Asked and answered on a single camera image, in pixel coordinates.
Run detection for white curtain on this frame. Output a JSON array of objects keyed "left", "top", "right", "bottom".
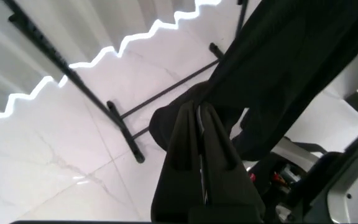
[{"left": 0, "top": 0, "right": 198, "bottom": 116}]

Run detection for black t-shirt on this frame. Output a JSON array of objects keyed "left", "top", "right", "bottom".
[{"left": 149, "top": 0, "right": 358, "bottom": 162}]

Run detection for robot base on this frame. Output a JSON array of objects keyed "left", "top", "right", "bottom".
[{"left": 244, "top": 119, "right": 358, "bottom": 224}]

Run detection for black clothes rack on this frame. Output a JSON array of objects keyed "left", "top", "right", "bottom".
[{"left": 1, "top": 0, "right": 250, "bottom": 164}]

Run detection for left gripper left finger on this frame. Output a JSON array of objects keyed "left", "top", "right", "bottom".
[{"left": 150, "top": 101, "right": 204, "bottom": 224}]

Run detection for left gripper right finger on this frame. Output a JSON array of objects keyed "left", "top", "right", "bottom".
[{"left": 201, "top": 102, "right": 266, "bottom": 224}]

